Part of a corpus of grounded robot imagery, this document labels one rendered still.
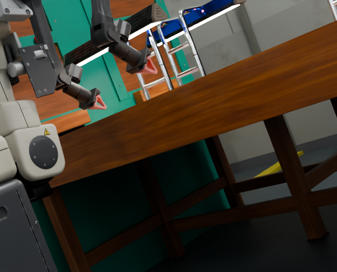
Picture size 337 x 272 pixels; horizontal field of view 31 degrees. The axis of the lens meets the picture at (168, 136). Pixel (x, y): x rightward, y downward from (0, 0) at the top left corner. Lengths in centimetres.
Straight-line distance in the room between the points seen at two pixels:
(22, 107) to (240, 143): 350
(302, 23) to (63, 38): 220
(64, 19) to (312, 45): 173
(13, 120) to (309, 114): 331
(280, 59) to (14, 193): 79
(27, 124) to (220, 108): 58
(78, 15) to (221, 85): 149
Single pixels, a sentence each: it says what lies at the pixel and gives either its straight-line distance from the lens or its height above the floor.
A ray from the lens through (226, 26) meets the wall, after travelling 504.
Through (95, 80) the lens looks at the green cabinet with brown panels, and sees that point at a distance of 310.
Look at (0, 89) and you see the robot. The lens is 188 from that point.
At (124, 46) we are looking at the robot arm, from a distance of 209.
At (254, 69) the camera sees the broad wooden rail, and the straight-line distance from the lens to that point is 175.
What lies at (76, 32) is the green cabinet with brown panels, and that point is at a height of 124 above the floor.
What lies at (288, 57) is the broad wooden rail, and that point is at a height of 72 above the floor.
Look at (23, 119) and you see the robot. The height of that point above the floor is 84.
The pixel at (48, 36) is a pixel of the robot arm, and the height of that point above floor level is 114.
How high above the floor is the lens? 71
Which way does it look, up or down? 2 degrees down
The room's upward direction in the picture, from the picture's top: 21 degrees counter-clockwise
